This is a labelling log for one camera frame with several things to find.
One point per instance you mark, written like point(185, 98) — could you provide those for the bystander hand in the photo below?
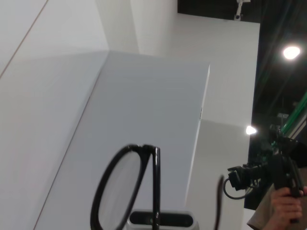
point(284, 203)

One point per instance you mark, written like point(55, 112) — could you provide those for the black handheld camera rig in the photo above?
point(280, 167)

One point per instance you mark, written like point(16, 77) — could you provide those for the black glasses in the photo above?
point(156, 179)

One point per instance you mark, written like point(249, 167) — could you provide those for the forearm in brown sleeve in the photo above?
point(263, 215)

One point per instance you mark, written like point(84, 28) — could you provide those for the round ceiling light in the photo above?
point(250, 130)
point(291, 52)

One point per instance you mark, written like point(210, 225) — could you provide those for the green ceiling beam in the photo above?
point(296, 111)

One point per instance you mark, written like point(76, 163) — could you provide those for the white security camera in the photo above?
point(238, 9)

